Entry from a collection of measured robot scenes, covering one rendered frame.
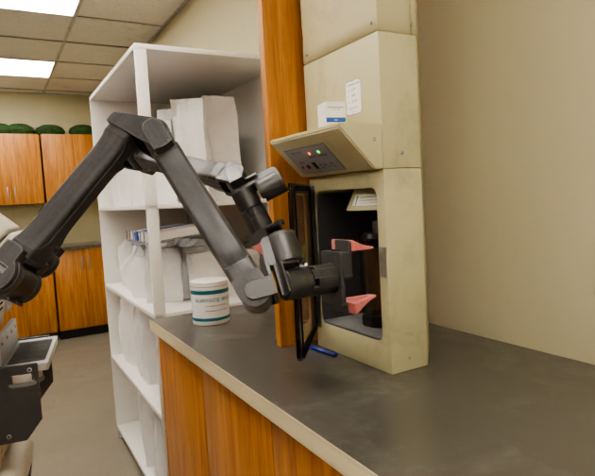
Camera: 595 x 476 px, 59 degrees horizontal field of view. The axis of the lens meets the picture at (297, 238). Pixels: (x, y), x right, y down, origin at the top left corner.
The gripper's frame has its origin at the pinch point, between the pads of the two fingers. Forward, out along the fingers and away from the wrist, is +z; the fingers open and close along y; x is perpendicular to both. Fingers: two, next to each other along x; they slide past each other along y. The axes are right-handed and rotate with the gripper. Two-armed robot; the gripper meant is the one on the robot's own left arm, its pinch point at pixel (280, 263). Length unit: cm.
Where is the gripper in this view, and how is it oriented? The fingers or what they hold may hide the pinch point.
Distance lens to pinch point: 125.9
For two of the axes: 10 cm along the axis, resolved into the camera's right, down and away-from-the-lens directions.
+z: 4.7, 8.8, 0.0
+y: -8.7, 4.7, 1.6
